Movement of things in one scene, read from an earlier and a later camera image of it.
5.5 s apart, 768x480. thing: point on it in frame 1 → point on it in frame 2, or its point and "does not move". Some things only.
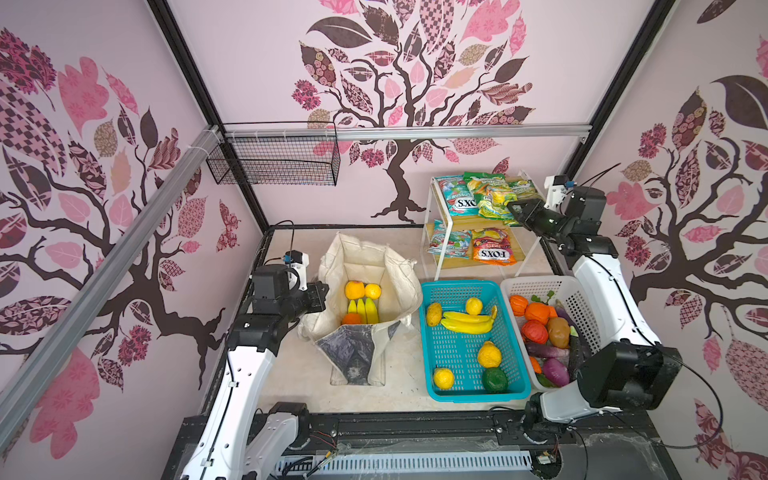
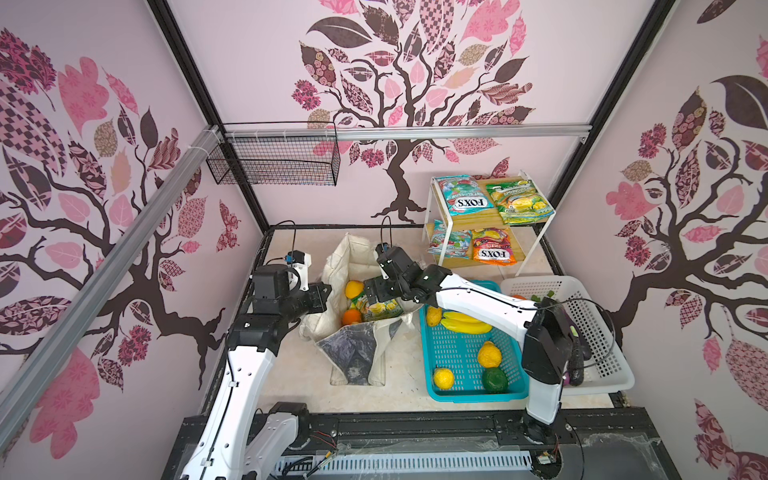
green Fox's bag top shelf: (457, 195) does not move
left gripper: (317, 291) does not move
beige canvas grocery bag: (363, 290) does not move
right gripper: (531, 209) → (378, 282)
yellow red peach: (354, 290) does not move
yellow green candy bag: (493, 193) → (382, 310)
